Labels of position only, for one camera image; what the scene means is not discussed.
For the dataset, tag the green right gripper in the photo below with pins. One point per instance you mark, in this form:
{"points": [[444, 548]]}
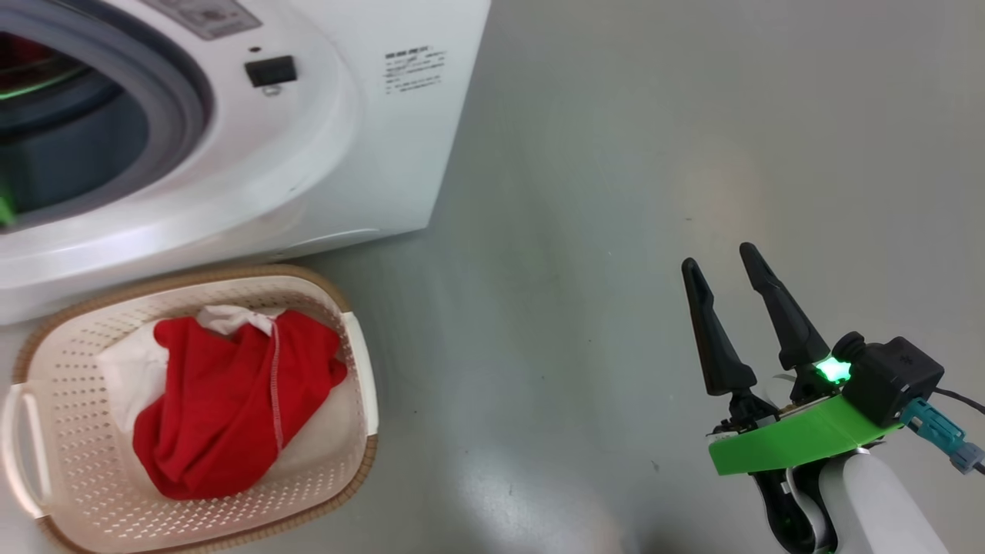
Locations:
{"points": [[800, 438]]}

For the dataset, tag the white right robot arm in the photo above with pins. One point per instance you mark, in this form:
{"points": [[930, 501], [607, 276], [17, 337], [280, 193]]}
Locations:
{"points": [[877, 508]]}

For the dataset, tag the white front-load washing machine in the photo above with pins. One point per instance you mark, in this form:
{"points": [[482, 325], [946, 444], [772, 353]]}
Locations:
{"points": [[346, 154]]}

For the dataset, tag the grey warning label sticker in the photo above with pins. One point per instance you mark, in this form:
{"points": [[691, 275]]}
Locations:
{"points": [[200, 17]]}

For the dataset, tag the red and white garment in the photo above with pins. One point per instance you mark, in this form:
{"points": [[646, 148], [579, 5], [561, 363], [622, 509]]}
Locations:
{"points": [[215, 415]]}

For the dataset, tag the cream perforated basket brown rim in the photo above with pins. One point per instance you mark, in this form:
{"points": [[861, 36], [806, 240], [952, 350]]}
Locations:
{"points": [[77, 462]]}

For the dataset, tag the black door lock socket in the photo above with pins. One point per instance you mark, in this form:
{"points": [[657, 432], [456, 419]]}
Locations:
{"points": [[271, 71]]}

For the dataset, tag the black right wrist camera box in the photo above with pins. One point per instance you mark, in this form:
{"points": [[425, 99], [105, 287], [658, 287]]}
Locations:
{"points": [[893, 381]]}

